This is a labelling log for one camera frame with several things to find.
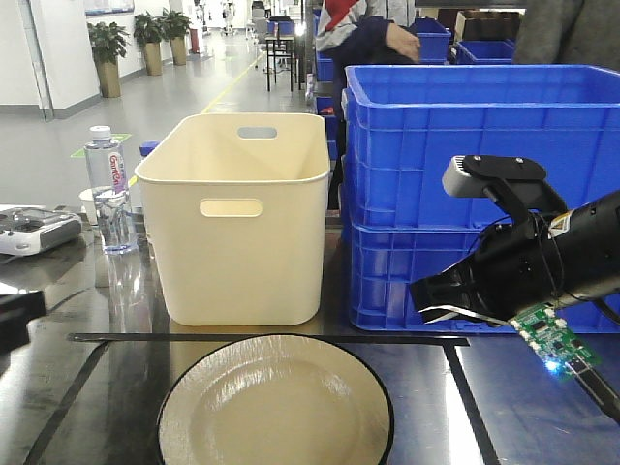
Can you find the blue plastic crate stack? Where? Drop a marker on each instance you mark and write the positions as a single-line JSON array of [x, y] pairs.
[[410, 214]]

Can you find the grey white remote controller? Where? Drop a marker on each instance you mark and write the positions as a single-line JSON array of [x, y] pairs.
[[30, 230]]

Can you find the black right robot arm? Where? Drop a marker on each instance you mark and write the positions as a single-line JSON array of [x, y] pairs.
[[569, 259]]

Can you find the person in blue jacket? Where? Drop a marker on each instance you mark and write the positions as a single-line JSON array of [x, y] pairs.
[[360, 32]]

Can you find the person in grey coat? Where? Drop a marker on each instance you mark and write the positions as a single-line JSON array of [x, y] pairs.
[[584, 32]]

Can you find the white paper cup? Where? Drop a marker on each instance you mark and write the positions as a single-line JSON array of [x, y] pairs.
[[100, 204]]

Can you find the potted plant gold pot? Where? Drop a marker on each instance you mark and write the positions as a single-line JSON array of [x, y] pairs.
[[149, 33], [108, 42], [176, 26]]

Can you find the middle potted plant gold pot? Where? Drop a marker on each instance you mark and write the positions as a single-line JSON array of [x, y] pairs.
[[149, 33]]

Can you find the green circuit board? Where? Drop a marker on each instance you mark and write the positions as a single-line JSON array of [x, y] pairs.
[[562, 352]]

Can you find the far potted plant gold pot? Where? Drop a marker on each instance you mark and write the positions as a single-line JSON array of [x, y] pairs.
[[176, 26]]

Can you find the black high table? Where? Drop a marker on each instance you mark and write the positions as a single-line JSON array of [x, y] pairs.
[[280, 48]]

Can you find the cream plastic storage bin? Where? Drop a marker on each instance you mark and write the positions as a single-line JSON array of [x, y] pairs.
[[235, 206]]

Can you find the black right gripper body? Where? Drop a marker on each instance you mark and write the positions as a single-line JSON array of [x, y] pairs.
[[511, 271]]

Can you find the beige plate black rim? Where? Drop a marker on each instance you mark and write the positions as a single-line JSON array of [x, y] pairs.
[[277, 399]]

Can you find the far blue crate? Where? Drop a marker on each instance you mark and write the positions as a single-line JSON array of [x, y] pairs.
[[434, 39]]

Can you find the clear water bottle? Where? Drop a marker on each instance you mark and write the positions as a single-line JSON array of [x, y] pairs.
[[105, 165]]

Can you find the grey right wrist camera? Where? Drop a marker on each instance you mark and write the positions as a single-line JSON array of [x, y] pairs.
[[516, 185]]

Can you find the left potted plant gold pot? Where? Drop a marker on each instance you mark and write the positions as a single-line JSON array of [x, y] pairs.
[[108, 42]]

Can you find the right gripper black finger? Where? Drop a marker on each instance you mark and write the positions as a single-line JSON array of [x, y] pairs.
[[454, 294]]

